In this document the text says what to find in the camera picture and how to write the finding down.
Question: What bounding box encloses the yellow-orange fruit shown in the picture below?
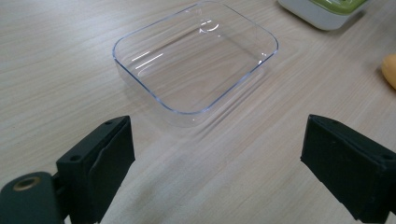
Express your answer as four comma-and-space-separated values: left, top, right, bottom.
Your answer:
381, 53, 396, 91

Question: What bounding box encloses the clear square plastic container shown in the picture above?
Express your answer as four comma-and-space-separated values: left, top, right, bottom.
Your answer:
112, 0, 279, 128

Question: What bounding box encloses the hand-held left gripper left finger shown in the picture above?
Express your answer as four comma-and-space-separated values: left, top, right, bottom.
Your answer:
55, 115, 136, 224

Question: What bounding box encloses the white and green box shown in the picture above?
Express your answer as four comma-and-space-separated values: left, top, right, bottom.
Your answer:
276, 0, 372, 32

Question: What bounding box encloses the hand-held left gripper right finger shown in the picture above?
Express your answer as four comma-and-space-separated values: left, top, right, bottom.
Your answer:
300, 114, 396, 224

